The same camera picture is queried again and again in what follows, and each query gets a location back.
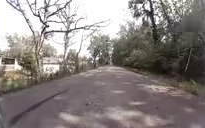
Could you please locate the slender bare tree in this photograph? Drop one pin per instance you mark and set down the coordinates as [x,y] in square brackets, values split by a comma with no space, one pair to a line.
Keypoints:
[66,46]

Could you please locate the dense wood of trees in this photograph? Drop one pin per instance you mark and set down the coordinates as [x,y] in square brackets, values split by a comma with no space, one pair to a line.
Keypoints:
[150,50]

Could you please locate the grey asphalt road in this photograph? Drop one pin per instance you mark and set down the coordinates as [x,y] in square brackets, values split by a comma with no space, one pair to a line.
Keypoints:
[100,93]

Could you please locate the grass verge with weeds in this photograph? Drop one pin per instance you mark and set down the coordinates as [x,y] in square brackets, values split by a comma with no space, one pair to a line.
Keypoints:
[13,85]

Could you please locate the large bare tree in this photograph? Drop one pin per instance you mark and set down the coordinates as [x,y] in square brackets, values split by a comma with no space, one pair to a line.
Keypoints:
[39,60]

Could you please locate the clump of green trees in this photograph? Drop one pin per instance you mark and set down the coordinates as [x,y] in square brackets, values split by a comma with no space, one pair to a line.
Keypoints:
[18,46]
[100,46]

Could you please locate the dry leafy verge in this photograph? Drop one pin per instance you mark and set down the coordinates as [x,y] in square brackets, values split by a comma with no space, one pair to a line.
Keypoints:
[186,86]

